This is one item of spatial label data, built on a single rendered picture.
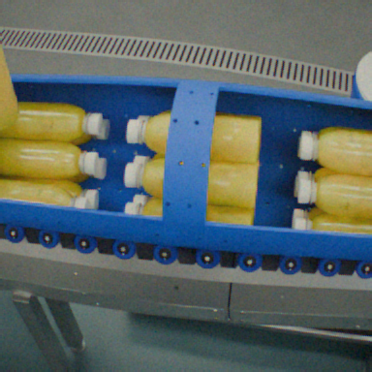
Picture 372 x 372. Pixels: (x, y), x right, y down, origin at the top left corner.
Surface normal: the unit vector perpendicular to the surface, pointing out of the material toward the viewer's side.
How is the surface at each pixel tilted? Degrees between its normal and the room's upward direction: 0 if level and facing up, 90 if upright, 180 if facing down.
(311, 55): 0
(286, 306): 70
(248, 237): 90
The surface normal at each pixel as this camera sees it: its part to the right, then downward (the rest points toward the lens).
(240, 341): -0.03, -0.61
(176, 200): -0.13, 0.43
